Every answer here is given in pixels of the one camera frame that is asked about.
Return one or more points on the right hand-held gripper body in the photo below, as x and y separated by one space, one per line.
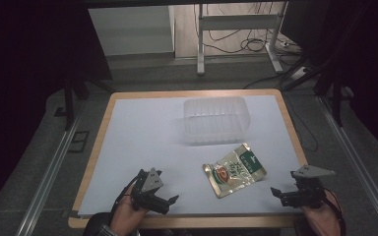
310 190

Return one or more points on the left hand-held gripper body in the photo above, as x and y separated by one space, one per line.
148 193

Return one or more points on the person's left hand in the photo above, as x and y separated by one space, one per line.
126 213

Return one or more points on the person's right hand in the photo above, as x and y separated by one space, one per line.
321 218

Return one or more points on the white table mat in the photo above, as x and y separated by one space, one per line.
144 144

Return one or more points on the green and gold snack packet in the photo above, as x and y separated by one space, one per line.
234 172

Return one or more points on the clear plastic container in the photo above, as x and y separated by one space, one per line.
216 119

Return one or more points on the black metal stand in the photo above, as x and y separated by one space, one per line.
74 98
336 95

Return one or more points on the white power strip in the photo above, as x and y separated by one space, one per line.
299 73

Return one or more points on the white cabinet panel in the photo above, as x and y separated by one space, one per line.
131 31

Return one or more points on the dark curtain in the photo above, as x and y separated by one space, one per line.
361 49
29 65

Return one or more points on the aluminium rail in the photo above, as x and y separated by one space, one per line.
47 178
357 164

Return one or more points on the white metal desk frame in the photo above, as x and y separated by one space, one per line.
239 22

